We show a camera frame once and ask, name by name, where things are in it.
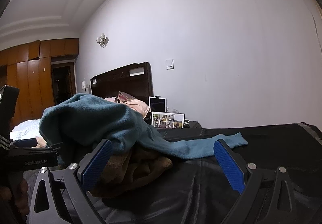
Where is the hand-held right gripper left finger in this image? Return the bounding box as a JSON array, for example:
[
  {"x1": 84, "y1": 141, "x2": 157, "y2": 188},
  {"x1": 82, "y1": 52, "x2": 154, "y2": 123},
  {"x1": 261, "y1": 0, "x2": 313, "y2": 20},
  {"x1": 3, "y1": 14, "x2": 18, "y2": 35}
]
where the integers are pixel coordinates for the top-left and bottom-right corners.
[{"x1": 30, "y1": 139, "x2": 113, "y2": 224}]

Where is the photo collage frame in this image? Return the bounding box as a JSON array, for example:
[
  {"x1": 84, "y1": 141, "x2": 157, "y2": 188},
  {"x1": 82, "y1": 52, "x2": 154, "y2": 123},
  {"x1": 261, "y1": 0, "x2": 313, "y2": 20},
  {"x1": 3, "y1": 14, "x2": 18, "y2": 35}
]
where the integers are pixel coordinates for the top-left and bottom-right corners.
[{"x1": 152, "y1": 111, "x2": 185, "y2": 129}]

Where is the pink blanket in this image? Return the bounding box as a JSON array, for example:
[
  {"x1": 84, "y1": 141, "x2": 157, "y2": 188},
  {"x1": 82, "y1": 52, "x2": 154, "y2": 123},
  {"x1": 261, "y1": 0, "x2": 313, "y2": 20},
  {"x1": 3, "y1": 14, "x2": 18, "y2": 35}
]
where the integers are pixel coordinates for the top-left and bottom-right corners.
[{"x1": 103, "y1": 96, "x2": 151, "y2": 121}]

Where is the white tablet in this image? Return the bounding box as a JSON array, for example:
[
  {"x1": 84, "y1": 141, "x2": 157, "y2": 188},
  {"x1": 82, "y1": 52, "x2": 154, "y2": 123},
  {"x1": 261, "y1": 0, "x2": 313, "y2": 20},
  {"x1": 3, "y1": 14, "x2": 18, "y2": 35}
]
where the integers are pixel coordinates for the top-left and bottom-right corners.
[{"x1": 149, "y1": 96, "x2": 167, "y2": 114}]

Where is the black satin bed cover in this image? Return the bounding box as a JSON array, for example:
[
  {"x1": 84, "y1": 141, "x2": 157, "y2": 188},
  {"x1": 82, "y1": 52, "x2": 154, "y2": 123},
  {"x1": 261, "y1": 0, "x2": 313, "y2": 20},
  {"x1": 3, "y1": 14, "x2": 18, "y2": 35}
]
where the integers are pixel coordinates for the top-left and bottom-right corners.
[{"x1": 24, "y1": 121, "x2": 322, "y2": 224}]

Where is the brown fleece garment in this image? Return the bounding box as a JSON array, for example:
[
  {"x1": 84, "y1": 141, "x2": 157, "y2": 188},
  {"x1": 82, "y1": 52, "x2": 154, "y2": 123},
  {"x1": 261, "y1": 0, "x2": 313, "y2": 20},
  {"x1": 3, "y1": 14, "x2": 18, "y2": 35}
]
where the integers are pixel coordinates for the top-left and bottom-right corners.
[{"x1": 91, "y1": 147, "x2": 174, "y2": 198}]

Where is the dark wooden headboard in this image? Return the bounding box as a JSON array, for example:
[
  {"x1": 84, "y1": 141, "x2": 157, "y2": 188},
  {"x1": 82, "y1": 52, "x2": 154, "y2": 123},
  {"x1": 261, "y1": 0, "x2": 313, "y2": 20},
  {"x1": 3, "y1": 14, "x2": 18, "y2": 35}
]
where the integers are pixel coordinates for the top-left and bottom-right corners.
[{"x1": 90, "y1": 62, "x2": 154, "y2": 109}]

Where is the striped pink pillow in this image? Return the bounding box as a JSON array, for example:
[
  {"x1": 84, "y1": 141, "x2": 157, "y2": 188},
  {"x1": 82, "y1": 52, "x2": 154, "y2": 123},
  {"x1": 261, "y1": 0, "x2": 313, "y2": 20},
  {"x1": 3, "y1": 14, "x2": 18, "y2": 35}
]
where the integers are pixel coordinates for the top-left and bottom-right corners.
[{"x1": 118, "y1": 91, "x2": 142, "y2": 102}]

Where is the wooden wardrobe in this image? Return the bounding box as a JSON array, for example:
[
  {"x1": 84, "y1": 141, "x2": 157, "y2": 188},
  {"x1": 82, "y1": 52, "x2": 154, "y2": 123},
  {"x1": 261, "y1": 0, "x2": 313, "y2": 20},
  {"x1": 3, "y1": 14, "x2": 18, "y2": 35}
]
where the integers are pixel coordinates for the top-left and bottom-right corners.
[{"x1": 0, "y1": 38, "x2": 79, "y2": 126}]

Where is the teal knit sweater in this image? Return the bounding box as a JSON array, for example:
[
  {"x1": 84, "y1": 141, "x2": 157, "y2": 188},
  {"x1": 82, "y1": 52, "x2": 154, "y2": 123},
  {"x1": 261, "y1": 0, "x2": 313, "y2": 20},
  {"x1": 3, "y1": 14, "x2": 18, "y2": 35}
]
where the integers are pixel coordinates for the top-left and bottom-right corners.
[{"x1": 38, "y1": 93, "x2": 249, "y2": 160}]

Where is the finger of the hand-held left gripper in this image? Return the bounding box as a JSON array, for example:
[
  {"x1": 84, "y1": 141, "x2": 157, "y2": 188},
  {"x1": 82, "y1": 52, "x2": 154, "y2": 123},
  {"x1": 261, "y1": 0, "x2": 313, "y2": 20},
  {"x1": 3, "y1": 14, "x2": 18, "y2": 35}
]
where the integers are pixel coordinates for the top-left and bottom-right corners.
[
  {"x1": 35, "y1": 142, "x2": 65, "y2": 157},
  {"x1": 12, "y1": 138, "x2": 39, "y2": 148}
]

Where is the dark doorway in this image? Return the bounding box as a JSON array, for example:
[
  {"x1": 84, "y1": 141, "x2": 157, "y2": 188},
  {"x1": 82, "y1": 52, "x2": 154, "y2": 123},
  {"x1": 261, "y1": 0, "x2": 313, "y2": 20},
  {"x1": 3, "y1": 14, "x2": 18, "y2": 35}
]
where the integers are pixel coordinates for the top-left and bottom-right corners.
[{"x1": 51, "y1": 62, "x2": 76, "y2": 105}]

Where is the person's left hand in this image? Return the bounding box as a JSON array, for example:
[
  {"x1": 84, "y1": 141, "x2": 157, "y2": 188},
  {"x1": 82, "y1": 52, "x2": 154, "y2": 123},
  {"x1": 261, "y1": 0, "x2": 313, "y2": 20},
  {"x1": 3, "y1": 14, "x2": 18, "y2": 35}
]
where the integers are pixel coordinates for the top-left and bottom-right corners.
[{"x1": 10, "y1": 179, "x2": 30, "y2": 218}]

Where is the wall sconce lamp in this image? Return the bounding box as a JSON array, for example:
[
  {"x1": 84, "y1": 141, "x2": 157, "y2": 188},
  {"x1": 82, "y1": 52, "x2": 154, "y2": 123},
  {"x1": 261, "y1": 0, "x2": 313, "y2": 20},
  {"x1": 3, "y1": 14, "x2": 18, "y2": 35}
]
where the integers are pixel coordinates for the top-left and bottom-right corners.
[{"x1": 96, "y1": 33, "x2": 109, "y2": 48}]

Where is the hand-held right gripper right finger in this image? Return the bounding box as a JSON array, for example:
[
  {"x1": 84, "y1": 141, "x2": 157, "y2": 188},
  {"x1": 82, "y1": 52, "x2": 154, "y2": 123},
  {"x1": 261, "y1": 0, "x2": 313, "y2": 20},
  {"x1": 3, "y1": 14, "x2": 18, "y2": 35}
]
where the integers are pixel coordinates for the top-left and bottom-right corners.
[{"x1": 213, "y1": 139, "x2": 295, "y2": 224}]

